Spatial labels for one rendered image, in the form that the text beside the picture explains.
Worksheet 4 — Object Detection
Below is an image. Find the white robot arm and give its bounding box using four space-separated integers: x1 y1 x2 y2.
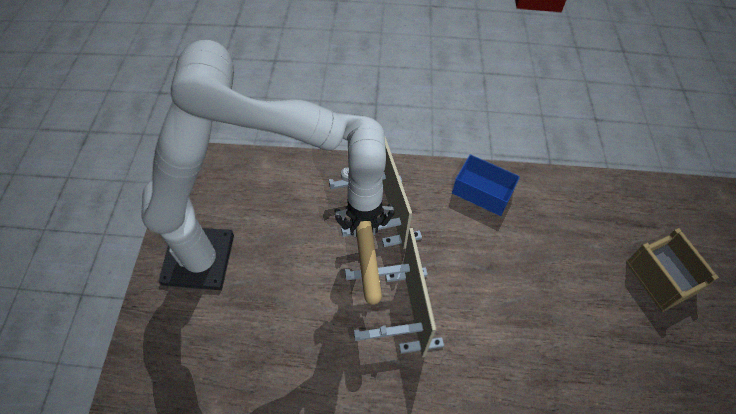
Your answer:
142 40 386 273

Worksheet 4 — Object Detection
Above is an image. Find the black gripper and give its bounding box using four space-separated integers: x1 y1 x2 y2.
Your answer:
335 201 395 237

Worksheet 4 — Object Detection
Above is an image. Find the blue open bin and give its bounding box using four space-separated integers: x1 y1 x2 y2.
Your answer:
452 155 520 216

